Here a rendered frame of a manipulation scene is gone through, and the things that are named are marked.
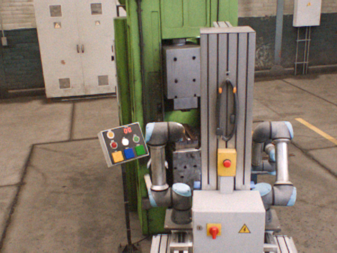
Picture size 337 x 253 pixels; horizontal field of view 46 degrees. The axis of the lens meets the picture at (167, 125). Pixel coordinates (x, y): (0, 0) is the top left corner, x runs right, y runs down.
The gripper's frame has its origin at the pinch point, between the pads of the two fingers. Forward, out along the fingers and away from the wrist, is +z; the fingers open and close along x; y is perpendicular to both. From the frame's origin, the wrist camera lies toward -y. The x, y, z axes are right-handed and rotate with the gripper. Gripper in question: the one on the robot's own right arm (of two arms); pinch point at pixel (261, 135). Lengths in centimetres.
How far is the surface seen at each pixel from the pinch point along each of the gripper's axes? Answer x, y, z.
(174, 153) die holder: -67, 20, 22
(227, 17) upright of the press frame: -18, -87, 47
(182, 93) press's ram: -59, -30, 29
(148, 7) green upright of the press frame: -82, -98, 41
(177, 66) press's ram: -62, -53, 29
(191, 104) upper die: -51, -20, 30
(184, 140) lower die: -57, 12, 29
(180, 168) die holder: -62, 34, 23
